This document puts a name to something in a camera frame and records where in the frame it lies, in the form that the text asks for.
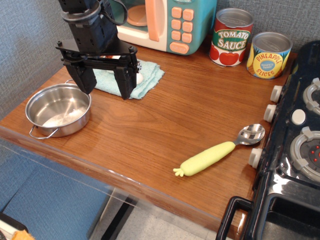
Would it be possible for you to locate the white plush mushroom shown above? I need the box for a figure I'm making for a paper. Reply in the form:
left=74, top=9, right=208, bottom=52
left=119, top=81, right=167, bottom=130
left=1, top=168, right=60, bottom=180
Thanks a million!
left=100, top=55, right=144, bottom=85

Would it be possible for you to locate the pineapple slices can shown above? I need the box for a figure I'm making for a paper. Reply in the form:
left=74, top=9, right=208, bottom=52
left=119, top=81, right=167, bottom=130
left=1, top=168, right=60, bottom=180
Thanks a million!
left=246, top=31, right=293, bottom=80

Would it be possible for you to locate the teal toy microwave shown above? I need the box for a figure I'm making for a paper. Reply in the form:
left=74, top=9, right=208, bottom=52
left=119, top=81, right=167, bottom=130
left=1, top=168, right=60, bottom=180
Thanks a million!
left=110, top=0, right=217, bottom=56

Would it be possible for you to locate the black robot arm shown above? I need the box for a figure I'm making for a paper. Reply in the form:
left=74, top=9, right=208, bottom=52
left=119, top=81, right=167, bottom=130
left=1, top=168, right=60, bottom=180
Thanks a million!
left=56, top=0, right=140, bottom=100

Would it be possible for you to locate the spoon with yellow handle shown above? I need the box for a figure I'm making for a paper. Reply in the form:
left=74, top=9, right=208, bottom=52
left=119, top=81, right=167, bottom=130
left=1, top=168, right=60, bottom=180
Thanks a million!
left=173, top=123, right=266, bottom=177

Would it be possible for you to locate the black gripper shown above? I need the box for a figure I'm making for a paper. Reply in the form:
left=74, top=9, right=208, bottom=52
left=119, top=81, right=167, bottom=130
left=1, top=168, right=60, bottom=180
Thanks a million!
left=55, top=38, right=140, bottom=100

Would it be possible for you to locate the tomato sauce can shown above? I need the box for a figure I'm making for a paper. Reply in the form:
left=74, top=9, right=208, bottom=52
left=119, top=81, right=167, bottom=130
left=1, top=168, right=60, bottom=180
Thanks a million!
left=209, top=8, right=254, bottom=67

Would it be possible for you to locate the stainless steel pot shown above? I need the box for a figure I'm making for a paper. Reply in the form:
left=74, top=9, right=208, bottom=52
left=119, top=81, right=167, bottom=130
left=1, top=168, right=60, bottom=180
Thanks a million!
left=25, top=81, right=92, bottom=140

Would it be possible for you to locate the black toy stove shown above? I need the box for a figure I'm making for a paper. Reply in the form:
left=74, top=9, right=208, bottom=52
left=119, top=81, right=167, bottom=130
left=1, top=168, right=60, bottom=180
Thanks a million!
left=216, top=40, right=320, bottom=240

